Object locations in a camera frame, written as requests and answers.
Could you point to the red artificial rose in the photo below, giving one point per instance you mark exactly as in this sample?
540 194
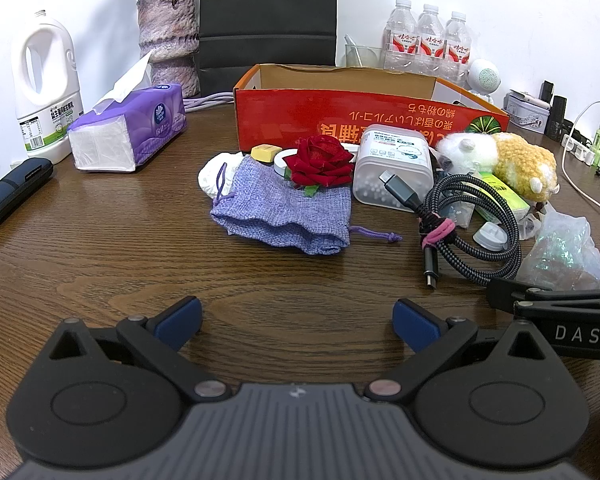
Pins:
320 160

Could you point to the purple tissue pack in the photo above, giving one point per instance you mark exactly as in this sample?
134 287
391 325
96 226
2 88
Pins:
150 120

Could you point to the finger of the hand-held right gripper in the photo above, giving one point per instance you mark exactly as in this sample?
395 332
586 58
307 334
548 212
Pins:
505 292

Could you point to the white round disc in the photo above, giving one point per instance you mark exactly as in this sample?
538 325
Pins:
490 237

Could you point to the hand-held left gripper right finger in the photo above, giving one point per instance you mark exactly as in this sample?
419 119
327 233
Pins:
415 325

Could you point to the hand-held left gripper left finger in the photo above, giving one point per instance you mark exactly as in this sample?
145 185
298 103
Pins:
180 317

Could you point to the white paper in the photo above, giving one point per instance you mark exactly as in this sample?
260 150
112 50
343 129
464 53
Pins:
212 175

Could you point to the black glasses case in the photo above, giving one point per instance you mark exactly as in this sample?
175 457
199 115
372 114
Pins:
15 185

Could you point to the black paper bag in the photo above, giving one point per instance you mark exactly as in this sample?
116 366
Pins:
265 10

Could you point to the white and yellow plush hamster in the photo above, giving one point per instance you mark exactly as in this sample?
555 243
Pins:
520 160

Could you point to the mottled purple vase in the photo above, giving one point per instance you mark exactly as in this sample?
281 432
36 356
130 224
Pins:
167 25

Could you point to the clear water bottle red label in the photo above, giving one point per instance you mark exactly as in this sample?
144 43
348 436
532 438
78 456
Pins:
400 35
457 47
430 40

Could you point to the white power strip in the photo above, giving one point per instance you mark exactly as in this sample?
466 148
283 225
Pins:
580 147

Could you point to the iridescent plastic bag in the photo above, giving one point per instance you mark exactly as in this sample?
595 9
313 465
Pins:
560 250

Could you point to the grey metal tin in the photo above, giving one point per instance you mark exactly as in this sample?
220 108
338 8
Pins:
527 112

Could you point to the red cardboard box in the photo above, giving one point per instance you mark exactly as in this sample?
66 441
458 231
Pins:
300 110

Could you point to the clear glass cup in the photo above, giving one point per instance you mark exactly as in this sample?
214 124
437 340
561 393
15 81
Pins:
365 57

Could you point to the yellow eraser block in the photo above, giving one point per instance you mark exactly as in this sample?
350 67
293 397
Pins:
265 152

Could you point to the white detergent jug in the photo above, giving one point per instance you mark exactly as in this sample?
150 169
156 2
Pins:
55 125

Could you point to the green tissue packet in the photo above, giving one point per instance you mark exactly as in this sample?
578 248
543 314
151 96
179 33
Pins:
505 192

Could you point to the white robot figure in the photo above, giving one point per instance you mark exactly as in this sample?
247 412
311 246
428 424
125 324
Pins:
485 75

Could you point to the clear small sachet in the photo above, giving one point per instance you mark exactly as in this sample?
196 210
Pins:
532 225
457 215

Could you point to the white round lid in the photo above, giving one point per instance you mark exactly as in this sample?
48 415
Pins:
280 162

